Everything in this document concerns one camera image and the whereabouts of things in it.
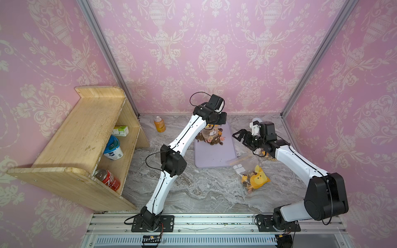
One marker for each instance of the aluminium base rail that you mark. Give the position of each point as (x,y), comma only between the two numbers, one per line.
(213,230)

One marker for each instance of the ziploc bag with yellow chick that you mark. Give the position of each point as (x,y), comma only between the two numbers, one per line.
(252,176)

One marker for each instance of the aluminium frame post left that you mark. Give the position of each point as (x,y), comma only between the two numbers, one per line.
(105,48)

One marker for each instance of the blue lid white tub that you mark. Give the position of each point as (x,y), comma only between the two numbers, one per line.
(113,150)

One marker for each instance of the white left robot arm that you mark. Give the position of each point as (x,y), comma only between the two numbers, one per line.
(172,158)

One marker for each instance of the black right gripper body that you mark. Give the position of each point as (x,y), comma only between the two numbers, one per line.
(262,142)

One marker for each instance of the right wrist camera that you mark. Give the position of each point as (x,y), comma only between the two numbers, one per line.
(255,128)

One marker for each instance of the red soda can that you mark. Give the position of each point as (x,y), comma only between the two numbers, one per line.
(107,178)

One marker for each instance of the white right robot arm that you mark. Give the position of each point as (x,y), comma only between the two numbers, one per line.
(326,195)

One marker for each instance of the pile of assorted cookies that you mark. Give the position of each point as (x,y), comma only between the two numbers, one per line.
(216,141)

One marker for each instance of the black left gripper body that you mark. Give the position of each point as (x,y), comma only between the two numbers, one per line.
(219,118)

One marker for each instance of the aluminium frame post right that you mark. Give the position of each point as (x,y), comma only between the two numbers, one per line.
(330,36)

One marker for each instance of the green white carton box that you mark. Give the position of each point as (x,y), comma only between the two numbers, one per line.
(122,131)

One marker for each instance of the lilac plastic tray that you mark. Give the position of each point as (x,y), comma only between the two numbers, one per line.
(209,156)

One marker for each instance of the orange Schweppes soda can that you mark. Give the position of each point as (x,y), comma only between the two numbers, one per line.
(159,124)

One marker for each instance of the aluminium frame post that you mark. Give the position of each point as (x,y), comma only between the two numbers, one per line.
(330,36)
(105,48)

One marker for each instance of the wooden shelf unit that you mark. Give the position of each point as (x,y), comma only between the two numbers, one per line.
(67,164)

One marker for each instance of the yellow tin can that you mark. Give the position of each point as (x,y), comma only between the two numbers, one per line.
(256,119)

